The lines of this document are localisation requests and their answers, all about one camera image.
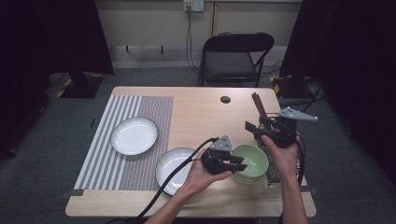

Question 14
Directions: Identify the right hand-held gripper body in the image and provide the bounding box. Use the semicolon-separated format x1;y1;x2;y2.
260;106;319;149

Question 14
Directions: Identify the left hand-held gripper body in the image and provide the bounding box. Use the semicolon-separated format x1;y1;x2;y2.
201;134;238;175

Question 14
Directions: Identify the black wire cutlery rack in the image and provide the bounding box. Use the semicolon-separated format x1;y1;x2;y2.
255;112;304;187

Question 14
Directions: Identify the white plate black rim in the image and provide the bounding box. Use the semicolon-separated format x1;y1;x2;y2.
155;147;201;197
110;116;160;157

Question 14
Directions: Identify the person's right hand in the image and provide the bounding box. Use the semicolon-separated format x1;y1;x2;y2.
261;135;301;185

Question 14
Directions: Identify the person's left hand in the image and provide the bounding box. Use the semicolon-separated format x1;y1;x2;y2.
181;147;234;200

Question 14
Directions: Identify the black stand base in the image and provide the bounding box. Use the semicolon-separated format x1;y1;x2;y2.
46;71;106;100
270;74;312;100

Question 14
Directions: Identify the black folding chair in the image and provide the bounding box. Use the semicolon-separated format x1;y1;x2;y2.
196;31;276;88

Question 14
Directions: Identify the striped woven placemat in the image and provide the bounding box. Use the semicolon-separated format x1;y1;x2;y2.
74;94;175;191

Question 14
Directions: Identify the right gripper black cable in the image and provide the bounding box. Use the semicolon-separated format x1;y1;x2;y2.
293;132;308;186

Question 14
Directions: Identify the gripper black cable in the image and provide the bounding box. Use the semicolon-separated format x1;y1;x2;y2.
293;132;308;186
106;137;219;224

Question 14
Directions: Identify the black floor cable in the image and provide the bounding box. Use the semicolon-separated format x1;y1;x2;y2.
278;78;328;114

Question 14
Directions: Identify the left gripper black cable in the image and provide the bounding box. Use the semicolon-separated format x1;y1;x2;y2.
106;137;219;224

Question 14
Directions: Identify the black socket cable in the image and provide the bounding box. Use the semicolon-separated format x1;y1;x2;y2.
185;6;201;75

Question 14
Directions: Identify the white wall power socket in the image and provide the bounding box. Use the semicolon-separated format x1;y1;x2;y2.
182;0;205;13

